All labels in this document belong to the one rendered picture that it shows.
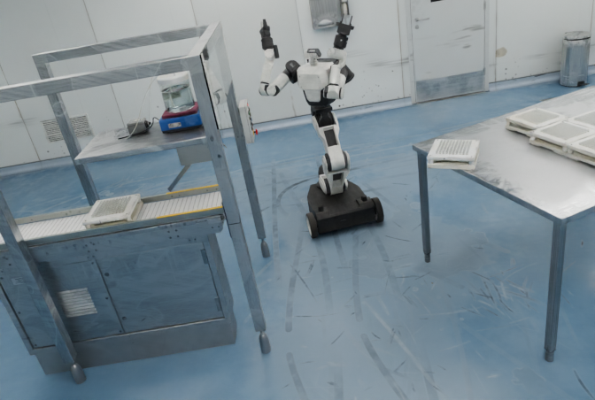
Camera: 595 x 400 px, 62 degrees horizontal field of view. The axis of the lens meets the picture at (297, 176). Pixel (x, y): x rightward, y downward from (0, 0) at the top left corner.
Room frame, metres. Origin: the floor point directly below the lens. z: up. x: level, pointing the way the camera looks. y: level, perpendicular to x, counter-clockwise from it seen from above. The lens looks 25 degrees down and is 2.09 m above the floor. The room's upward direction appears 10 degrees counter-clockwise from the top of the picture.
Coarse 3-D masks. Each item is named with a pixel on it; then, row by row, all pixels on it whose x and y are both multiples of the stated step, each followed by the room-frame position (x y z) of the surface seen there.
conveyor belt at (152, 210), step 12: (216, 192) 2.49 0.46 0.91; (144, 204) 2.49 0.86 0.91; (156, 204) 2.47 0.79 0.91; (168, 204) 2.44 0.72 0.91; (180, 204) 2.41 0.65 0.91; (192, 204) 2.39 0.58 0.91; (204, 204) 2.36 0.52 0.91; (216, 204) 2.34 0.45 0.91; (72, 216) 2.51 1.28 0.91; (84, 216) 2.48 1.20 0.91; (144, 216) 2.35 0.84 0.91; (156, 216) 2.33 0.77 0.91; (204, 216) 2.24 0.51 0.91; (24, 228) 2.46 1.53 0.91; (36, 228) 2.43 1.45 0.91; (48, 228) 2.41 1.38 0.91; (60, 228) 2.38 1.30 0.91; (72, 228) 2.36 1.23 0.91; (84, 228) 2.33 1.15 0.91; (132, 228) 2.25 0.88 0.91; (0, 240) 2.37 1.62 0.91; (60, 240) 2.26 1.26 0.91
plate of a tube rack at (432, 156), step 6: (438, 144) 2.55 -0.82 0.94; (474, 144) 2.47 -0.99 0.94; (432, 150) 2.49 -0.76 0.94; (462, 150) 2.42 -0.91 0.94; (474, 150) 2.39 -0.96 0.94; (432, 156) 2.42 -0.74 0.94; (438, 156) 2.40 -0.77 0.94; (444, 156) 2.39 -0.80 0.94; (450, 156) 2.38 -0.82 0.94; (456, 156) 2.37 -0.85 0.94; (462, 156) 2.35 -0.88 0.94; (468, 156) 2.34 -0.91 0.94; (474, 156) 2.33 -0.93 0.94
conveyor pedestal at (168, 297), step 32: (96, 256) 2.28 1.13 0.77; (128, 256) 2.29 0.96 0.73; (160, 256) 2.29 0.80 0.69; (192, 256) 2.28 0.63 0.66; (0, 288) 2.29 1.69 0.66; (64, 288) 2.30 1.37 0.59; (96, 288) 2.29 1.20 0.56; (128, 288) 2.29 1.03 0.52; (160, 288) 2.29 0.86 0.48; (192, 288) 2.28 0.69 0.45; (224, 288) 2.32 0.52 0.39; (32, 320) 2.30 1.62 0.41; (64, 320) 2.30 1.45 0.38; (96, 320) 2.29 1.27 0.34; (128, 320) 2.29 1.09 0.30; (160, 320) 2.29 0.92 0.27; (192, 320) 2.28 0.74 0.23; (224, 320) 2.27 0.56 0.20; (32, 352) 2.29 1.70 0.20; (96, 352) 2.30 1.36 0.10; (128, 352) 2.30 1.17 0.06; (160, 352) 2.30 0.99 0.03
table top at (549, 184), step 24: (576, 96) 3.09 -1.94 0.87; (504, 120) 2.90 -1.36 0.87; (432, 144) 2.73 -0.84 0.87; (480, 144) 2.61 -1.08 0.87; (504, 144) 2.55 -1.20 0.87; (528, 144) 2.50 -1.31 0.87; (480, 168) 2.32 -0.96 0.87; (504, 168) 2.27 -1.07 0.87; (528, 168) 2.23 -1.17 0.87; (552, 168) 2.18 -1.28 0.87; (576, 168) 2.14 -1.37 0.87; (504, 192) 2.05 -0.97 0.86; (528, 192) 2.00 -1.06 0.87; (552, 192) 1.96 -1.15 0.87; (576, 192) 1.92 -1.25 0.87; (552, 216) 1.78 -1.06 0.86; (576, 216) 1.77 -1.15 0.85
